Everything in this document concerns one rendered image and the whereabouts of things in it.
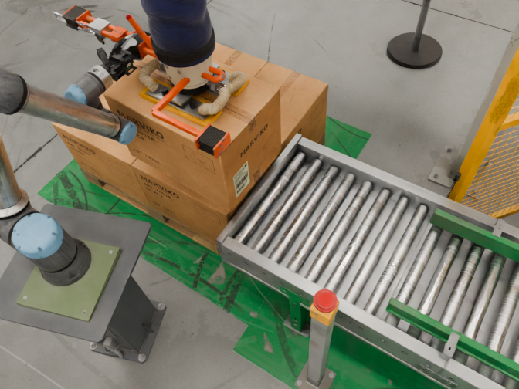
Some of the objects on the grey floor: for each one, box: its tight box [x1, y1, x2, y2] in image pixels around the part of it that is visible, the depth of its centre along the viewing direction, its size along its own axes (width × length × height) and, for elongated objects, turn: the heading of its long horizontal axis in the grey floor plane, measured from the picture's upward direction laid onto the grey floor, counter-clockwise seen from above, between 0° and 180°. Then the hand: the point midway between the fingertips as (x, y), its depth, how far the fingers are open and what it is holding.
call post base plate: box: [294, 358, 336, 389], centre depth 217 cm, size 15×15×3 cm
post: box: [306, 299, 340, 389], centre depth 177 cm, size 7×7×100 cm
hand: (136, 42), depth 181 cm, fingers closed on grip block, 6 cm apart
